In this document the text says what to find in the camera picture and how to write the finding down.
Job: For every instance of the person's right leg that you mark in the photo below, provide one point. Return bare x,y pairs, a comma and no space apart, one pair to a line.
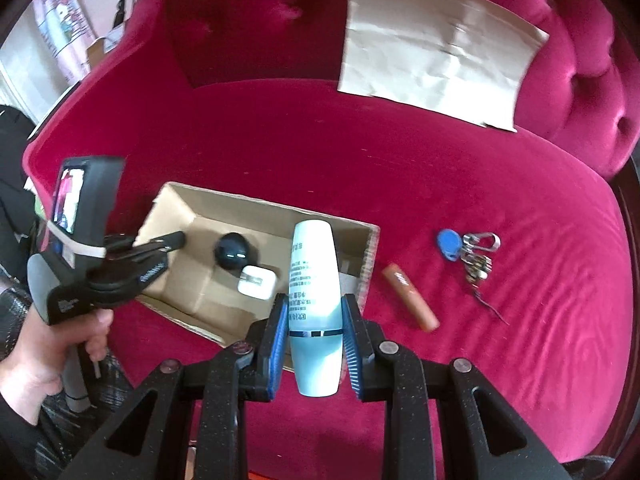
592,467

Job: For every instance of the brown tube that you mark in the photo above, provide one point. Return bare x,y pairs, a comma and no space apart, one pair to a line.
410,295

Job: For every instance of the black round ball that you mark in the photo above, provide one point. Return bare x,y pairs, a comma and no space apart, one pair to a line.
232,250

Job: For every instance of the red velvet sofa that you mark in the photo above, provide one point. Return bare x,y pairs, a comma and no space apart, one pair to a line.
325,150

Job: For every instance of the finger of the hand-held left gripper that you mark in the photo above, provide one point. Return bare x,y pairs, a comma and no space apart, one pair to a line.
147,275
155,246

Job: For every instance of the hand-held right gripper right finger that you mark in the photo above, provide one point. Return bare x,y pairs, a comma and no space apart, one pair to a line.
352,355

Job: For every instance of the person's left hand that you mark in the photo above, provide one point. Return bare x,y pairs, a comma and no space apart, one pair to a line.
35,360

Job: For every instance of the dark cloth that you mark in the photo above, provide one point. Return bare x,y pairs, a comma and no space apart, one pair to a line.
12,160

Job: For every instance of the pale blue bottle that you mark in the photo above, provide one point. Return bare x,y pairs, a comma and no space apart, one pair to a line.
315,285

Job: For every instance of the small brown cardboard box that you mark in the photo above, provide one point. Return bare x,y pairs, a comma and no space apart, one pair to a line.
96,52

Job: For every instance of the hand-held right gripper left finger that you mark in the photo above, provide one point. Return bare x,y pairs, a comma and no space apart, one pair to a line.
277,345

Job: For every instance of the key bunch with carabiner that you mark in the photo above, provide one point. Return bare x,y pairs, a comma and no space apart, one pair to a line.
475,265

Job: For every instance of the colourful wall poster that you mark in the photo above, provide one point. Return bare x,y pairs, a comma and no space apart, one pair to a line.
65,20

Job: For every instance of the blue key fob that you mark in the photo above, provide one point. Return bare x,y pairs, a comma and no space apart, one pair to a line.
447,242

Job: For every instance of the small white plug charger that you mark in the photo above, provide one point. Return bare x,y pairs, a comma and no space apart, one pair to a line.
257,284

